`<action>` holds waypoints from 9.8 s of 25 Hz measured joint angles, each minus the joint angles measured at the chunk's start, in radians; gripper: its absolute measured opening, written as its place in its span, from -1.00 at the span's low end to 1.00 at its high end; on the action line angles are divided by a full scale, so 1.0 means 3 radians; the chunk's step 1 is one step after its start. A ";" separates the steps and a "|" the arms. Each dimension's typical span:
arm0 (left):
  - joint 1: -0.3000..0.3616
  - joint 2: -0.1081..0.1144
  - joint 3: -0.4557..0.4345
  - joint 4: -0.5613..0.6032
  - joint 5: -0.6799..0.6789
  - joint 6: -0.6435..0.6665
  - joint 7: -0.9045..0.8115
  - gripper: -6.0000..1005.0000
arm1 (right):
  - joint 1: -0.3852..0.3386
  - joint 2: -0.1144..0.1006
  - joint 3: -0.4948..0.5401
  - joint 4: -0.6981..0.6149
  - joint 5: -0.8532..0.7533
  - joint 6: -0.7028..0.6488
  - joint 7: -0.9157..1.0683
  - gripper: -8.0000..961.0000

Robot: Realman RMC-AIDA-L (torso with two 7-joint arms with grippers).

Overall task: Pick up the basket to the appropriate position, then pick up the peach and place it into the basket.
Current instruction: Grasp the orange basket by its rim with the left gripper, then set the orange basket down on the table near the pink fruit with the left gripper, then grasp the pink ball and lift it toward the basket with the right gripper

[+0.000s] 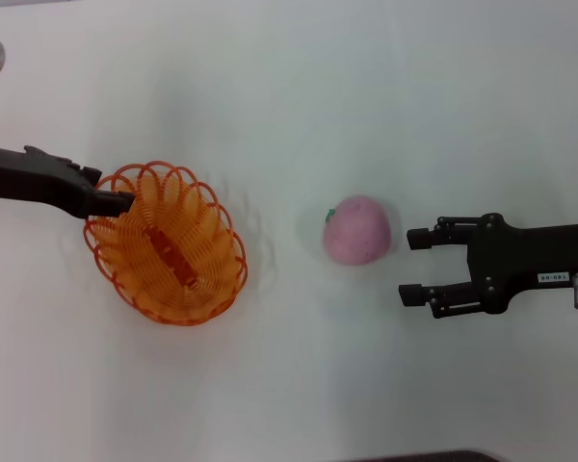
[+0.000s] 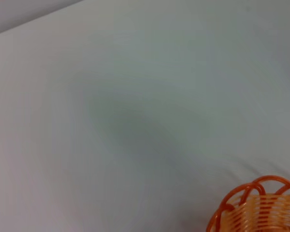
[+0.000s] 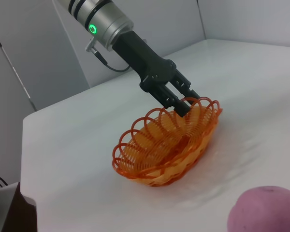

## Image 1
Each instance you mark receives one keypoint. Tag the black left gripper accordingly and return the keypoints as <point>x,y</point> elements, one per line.
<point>38,180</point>

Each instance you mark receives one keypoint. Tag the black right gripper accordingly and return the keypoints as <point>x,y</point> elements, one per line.
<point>525,255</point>

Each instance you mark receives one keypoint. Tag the pink plush peach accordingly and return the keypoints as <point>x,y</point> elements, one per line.
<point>359,231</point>

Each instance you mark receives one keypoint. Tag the orange plastic woven basket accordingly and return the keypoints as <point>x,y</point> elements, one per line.
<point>171,252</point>

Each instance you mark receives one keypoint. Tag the dark brown torso panel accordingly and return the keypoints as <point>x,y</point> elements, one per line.
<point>428,457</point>

